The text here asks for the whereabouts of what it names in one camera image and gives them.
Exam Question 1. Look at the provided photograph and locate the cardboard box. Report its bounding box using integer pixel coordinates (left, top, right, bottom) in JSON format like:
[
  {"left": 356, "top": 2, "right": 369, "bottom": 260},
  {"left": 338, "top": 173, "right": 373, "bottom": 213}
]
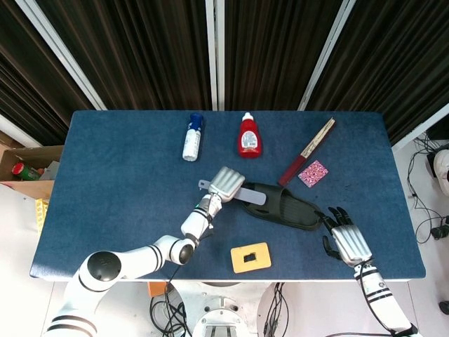
[{"left": 0, "top": 145, "right": 66, "bottom": 192}]

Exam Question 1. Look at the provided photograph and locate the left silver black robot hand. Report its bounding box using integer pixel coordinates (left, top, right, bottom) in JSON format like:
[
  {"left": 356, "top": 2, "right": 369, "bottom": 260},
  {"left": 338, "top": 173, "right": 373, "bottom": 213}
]
[{"left": 208, "top": 166, "right": 246, "bottom": 204}]

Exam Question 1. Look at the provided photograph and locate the green can red lid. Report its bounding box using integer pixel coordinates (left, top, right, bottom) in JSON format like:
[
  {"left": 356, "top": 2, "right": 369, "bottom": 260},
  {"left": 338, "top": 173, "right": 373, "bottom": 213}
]
[{"left": 12, "top": 163, "right": 42, "bottom": 182}]

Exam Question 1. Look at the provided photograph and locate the grey scrub brush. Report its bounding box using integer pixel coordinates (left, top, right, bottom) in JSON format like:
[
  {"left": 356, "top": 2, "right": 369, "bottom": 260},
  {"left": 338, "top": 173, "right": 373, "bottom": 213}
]
[{"left": 198, "top": 178, "right": 268, "bottom": 206}]

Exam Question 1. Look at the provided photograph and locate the black rubber slipper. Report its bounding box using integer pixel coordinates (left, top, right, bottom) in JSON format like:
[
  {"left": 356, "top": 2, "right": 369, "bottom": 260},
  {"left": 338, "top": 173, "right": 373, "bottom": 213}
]
[{"left": 241, "top": 182, "right": 327, "bottom": 232}]

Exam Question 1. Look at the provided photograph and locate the dark brown pleated curtain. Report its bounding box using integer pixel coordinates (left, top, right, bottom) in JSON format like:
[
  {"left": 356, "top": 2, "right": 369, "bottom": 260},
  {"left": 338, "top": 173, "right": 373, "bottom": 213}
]
[{"left": 0, "top": 0, "right": 449, "bottom": 148}]

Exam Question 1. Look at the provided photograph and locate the white round device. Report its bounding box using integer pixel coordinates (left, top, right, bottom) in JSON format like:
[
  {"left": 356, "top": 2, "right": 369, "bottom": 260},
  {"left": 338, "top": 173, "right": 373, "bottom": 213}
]
[{"left": 429, "top": 147, "right": 449, "bottom": 197}]

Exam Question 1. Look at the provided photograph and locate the yellow studded block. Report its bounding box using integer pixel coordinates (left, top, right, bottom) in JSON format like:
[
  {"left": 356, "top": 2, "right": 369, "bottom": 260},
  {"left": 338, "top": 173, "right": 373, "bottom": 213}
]
[{"left": 34, "top": 198, "right": 48, "bottom": 233}]

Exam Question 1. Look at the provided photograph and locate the yellow sponge with hole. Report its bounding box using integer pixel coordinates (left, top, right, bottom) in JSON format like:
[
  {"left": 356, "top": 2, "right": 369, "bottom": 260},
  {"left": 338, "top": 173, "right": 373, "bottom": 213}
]
[{"left": 230, "top": 241, "right": 274, "bottom": 274}]

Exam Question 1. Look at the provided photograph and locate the black cable bundle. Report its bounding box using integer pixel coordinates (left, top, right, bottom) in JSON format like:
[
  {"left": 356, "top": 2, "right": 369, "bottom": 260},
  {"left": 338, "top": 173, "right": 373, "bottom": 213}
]
[
  {"left": 406, "top": 132, "right": 449, "bottom": 244},
  {"left": 149, "top": 266, "right": 192, "bottom": 337}
]

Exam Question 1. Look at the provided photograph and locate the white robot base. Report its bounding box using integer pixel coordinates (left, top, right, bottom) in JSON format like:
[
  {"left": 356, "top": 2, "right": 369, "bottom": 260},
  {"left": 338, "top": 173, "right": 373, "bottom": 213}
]
[{"left": 191, "top": 280, "right": 269, "bottom": 337}]

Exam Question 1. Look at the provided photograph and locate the white bottle blue cap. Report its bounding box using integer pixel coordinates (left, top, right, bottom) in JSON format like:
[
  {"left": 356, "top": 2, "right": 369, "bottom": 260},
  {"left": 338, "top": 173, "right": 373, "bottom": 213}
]
[{"left": 182, "top": 112, "right": 204, "bottom": 162}]

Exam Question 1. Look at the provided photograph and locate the red bottle white cap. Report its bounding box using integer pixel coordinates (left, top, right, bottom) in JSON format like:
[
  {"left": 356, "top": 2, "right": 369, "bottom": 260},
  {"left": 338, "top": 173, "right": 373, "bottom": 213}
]
[{"left": 237, "top": 112, "right": 264, "bottom": 159}]

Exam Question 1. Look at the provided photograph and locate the white table frame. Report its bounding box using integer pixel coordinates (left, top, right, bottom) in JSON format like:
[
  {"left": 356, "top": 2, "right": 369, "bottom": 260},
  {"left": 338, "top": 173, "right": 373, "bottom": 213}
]
[{"left": 29, "top": 272, "right": 427, "bottom": 284}]

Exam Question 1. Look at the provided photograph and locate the dark red folded fan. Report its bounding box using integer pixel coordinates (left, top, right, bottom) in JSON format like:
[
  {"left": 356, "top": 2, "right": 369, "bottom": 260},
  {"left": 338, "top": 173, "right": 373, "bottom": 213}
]
[{"left": 278, "top": 117, "right": 337, "bottom": 186}]

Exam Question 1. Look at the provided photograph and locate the blue table cover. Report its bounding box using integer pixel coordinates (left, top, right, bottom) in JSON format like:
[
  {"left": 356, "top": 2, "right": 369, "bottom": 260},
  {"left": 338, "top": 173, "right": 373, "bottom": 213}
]
[{"left": 29, "top": 110, "right": 427, "bottom": 282}]

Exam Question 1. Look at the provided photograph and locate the white frame post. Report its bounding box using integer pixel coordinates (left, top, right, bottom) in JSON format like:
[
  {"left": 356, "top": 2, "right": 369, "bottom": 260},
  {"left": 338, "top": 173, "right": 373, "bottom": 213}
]
[
  {"left": 297, "top": 0, "right": 362, "bottom": 112},
  {"left": 13, "top": 0, "right": 106, "bottom": 112},
  {"left": 205, "top": 0, "right": 226, "bottom": 112}
]

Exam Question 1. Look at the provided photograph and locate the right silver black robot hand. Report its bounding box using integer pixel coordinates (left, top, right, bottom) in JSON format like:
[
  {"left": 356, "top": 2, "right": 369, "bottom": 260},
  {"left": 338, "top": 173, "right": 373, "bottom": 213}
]
[{"left": 315, "top": 206, "right": 373, "bottom": 268}]

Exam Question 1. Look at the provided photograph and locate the pink patterned tissue pack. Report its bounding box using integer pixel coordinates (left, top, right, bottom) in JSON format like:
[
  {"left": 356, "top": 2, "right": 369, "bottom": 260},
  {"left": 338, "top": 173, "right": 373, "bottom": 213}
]
[{"left": 297, "top": 159, "right": 330, "bottom": 189}]

